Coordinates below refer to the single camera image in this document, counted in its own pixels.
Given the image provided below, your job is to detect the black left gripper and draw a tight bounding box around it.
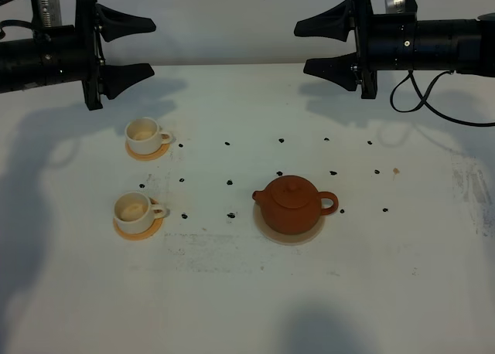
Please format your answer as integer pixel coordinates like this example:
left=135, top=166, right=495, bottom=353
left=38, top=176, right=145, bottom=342
left=39, top=0, right=156, bottom=111

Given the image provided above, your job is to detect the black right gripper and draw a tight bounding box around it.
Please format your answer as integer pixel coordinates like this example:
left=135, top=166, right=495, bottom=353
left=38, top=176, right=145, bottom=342
left=294, top=0, right=418, bottom=99

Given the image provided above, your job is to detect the brown clay teapot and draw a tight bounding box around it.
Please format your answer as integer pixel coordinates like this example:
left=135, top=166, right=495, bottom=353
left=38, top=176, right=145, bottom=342
left=252, top=175, right=339, bottom=236

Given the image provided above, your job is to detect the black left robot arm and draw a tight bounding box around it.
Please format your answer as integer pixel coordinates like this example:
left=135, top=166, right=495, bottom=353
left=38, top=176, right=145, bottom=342
left=1, top=0, right=156, bottom=111

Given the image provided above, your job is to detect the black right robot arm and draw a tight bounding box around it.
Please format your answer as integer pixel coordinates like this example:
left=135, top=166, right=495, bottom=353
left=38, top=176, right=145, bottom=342
left=294, top=0, right=494, bottom=99

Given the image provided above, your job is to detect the beige round teapot coaster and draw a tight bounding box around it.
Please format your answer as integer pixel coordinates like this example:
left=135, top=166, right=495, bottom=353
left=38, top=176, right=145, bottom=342
left=252, top=204, right=325, bottom=246

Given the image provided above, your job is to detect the far white teacup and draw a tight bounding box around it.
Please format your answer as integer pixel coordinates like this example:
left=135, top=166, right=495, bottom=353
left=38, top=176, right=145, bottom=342
left=125, top=117, right=174, bottom=155

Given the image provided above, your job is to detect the white teacup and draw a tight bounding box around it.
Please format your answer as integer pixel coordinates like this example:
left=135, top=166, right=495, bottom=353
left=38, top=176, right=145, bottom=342
left=114, top=192, right=166, bottom=235
left=125, top=117, right=174, bottom=155

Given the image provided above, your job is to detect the far orange coaster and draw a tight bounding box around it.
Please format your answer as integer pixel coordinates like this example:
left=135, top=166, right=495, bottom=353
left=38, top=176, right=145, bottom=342
left=125, top=142, right=170, bottom=162

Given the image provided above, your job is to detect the orange coaster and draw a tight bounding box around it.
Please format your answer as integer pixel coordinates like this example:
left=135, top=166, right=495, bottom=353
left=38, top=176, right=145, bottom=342
left=113, top=198, right=165, bottom=241
left=125, top=142, right=170, bottom=162

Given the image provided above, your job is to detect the near white teacup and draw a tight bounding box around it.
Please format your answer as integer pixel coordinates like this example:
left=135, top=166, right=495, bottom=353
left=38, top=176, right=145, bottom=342
left=114, top=192, right=166, bottom=235

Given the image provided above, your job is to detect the near orange coaster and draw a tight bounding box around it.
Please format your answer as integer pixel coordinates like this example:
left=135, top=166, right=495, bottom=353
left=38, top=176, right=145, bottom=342
left=113, top=198, right=165, bottom=241

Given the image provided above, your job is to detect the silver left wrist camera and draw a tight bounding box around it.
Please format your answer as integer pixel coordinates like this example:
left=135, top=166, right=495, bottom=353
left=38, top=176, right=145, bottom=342
left=31, top=0, right=62, bottom=28

